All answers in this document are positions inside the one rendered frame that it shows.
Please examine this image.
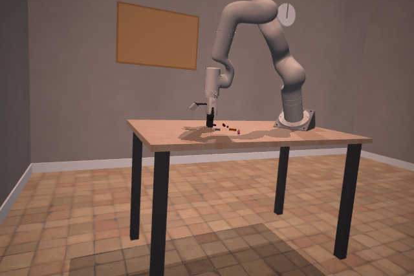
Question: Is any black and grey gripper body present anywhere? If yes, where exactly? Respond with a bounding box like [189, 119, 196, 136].
[205, 96, 218, 115]

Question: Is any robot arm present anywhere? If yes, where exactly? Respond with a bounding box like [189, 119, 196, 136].
[204, 0, 310, 127]

